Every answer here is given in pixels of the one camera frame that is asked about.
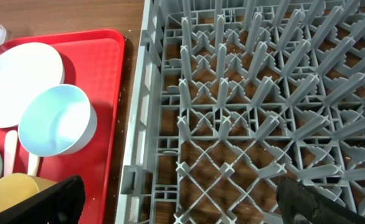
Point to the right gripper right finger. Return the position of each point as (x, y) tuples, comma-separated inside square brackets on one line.
[(301, 204)]

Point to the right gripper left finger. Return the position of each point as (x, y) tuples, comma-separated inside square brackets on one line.
[(60, 203)]

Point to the yellow plastic cup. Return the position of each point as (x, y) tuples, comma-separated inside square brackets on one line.
[(17, 187)]

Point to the white plastic spoon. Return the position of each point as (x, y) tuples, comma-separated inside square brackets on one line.
[(33, 164)]

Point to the white plastic fork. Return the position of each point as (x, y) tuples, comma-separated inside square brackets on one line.
[(10, 148)]

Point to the light blue bowl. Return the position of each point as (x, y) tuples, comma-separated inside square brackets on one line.
[(59, 121)]

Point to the light blue plate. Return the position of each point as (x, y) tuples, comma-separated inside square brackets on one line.
[(25, 71)]

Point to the grey dishwasher rack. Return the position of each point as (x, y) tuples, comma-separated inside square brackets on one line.
[(230, 96)]

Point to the red serving tray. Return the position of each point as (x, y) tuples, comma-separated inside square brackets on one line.
[(93, 62)]

